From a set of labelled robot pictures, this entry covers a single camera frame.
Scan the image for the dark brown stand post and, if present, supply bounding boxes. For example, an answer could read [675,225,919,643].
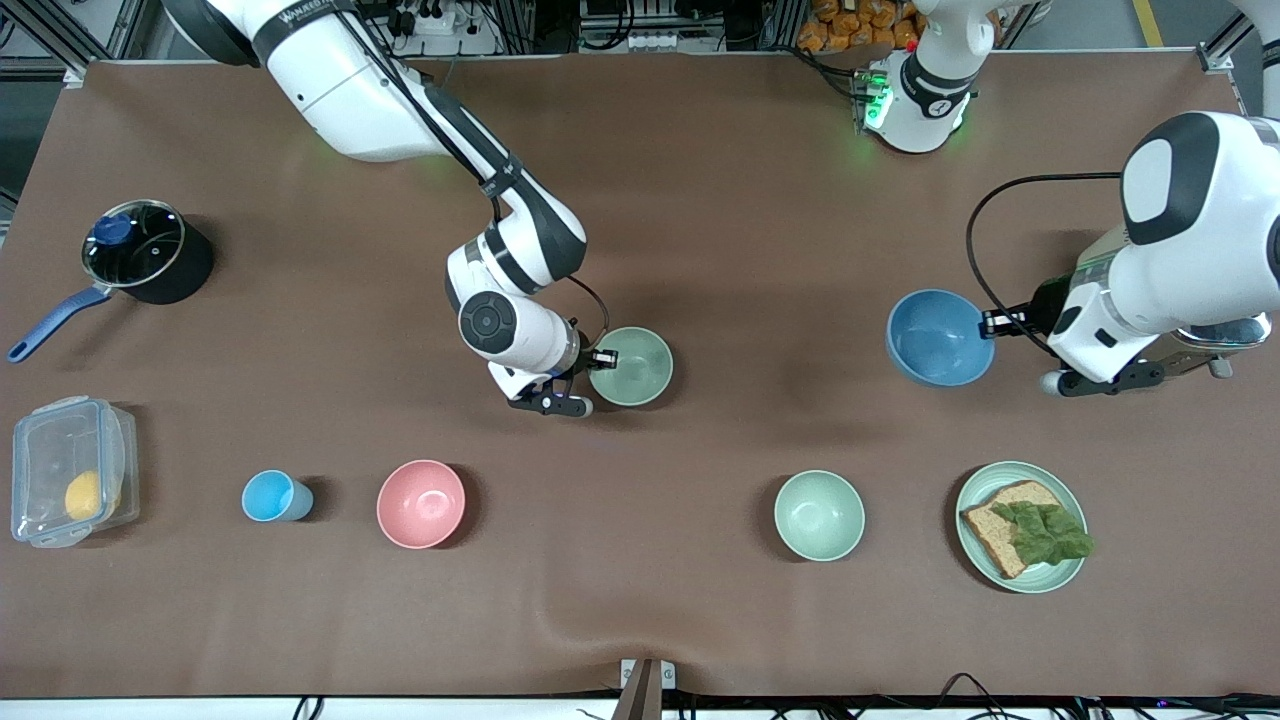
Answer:
[612,660,661,720]

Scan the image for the wholegrain bread slice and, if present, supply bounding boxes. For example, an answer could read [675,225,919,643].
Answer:
[960,480,1063,581]

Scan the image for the clear plastic food container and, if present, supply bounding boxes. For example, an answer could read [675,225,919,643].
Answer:
[10,396,141,549]

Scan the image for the light green bowl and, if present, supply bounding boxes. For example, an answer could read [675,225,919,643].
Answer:
[773,470,866,562]
[588,326,674,408]

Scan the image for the green lettuce leaf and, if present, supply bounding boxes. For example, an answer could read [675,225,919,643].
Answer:
[990,500,1095,567]

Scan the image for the pink bowl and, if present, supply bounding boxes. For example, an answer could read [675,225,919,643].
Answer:
[376,459,467,550]

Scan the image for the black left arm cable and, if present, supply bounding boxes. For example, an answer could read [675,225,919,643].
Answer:
[965,172,1127,357]

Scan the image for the light green plate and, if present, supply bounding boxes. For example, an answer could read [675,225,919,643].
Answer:
[955,460,1089,595]

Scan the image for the grey metal clamp bracket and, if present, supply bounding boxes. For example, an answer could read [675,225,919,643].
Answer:
[620,658,678,693]

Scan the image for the light blue cup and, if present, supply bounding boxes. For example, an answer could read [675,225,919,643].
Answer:
[241,470,314,523]

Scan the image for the blue bowl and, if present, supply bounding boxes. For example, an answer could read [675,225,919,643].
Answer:
[886,289,997,388]

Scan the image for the orange snack bag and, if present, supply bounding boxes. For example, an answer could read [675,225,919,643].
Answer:
[797,0,923,54]

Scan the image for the black cable loop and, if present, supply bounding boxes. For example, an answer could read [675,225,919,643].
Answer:
[938,671,1003,703]

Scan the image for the brown table cover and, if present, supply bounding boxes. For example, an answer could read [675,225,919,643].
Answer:
[0,55,1280,699]

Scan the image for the glass lid with blue knob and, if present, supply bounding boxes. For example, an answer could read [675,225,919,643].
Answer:
[82,200,188,289]

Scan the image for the dark pot with blue handle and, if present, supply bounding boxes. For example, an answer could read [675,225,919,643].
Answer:
[8,200,215,364]

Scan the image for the yellow lemon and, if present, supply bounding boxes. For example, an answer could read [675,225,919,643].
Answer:
[65,470,105,522]

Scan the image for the aluminium frame profile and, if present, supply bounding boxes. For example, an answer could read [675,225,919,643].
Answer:
[1200,0,1263,73]
[60,0,151,86]

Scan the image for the beige chrome toaster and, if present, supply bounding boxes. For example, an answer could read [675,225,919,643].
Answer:
[1075,230,1273,381]

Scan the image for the white power strip with plugs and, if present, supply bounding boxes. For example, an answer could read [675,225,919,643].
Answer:
[385,0,471,37]

